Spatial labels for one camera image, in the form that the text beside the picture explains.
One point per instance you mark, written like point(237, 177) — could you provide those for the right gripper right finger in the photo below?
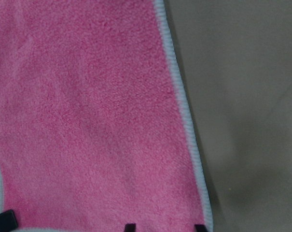
point(200, 228)

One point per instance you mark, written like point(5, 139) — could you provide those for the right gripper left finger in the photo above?
point(130, 227)

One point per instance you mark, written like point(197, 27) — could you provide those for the pink and grey towel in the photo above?
point(95, 126)

